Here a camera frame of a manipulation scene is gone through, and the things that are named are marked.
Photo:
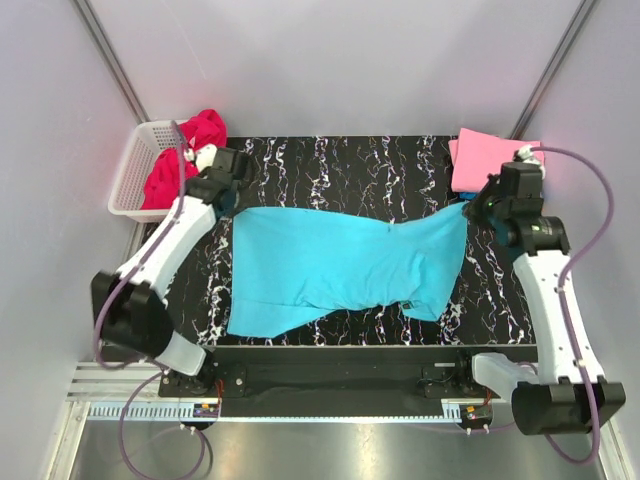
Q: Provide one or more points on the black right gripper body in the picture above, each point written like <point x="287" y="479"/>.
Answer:
<point x="496" y="207"/>

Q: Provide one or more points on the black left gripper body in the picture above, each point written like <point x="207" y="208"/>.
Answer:
<point x="235" y="189"/>

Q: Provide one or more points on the cyan t shirt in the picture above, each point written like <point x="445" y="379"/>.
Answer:
<point x="292" y="266"/>

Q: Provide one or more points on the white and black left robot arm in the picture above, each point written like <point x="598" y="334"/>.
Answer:
<point x="128" y="305"/>

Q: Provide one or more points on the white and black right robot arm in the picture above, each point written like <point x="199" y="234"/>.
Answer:
<point x="568" y="392"/>

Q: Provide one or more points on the blue folded t shirt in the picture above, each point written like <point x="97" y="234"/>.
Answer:
<point x="467" y="196"/>

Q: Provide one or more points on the pink folded t shirt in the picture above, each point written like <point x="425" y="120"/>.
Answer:
<point x="476" y="155"/>

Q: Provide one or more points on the red t shirt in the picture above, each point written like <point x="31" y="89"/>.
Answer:
<point x="163" y="183"/>

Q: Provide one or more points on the black marbled table mat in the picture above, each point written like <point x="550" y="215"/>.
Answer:
<point x="390" y="178"/>

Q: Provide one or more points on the white plastic basket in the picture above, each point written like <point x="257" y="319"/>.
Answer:
<point x="146" y="142"/>

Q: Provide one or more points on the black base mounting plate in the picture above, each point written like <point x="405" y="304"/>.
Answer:
<point x="332" y="383"/>

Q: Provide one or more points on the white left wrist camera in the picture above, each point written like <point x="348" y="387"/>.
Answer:
<point x="201" y="159"/>

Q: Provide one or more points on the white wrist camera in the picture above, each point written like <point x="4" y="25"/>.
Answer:
<point x="525" y="154"/>
<point x="201" y="159"/>

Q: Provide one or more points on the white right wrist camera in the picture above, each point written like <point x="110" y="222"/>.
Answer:
<point x="525" y="154"/>

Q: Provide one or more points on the aluminium frame rail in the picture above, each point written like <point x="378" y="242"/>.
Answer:
<point x="91" y="382"/>

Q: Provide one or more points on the white slotted cable duct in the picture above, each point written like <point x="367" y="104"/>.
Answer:
<point x="147" y="411"/>

